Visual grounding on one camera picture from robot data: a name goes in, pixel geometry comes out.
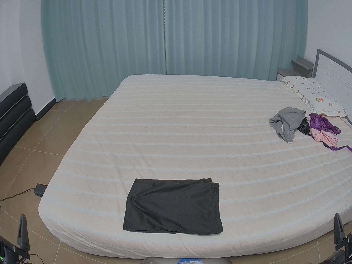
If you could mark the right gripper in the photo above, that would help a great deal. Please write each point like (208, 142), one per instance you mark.
(346, 245)

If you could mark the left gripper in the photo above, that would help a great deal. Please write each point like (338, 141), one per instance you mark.
(8, 253)

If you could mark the black T-shirt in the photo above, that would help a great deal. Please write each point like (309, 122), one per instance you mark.
(173, 208)

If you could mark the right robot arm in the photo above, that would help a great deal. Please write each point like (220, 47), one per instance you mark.
(334, 257)

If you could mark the bed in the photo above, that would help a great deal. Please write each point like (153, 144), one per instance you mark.
(192, 133)

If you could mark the black power adapter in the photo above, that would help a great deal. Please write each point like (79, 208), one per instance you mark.
(40, 189)

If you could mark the pink garment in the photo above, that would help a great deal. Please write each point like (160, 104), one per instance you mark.
(323, 137)

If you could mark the purple garment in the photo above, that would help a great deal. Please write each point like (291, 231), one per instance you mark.
(321, 122)

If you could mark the small black garment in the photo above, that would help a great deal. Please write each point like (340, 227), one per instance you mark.
(304, 126)

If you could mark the black chest of drawers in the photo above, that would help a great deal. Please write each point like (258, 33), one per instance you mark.
(13, 120)

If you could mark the grey garment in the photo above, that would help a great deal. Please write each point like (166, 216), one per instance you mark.
(288, 120)

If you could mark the white printed pillow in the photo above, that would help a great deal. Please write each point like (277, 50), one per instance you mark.
(313, 95)

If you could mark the grey bedside table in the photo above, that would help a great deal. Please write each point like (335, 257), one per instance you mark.
(301, 65)

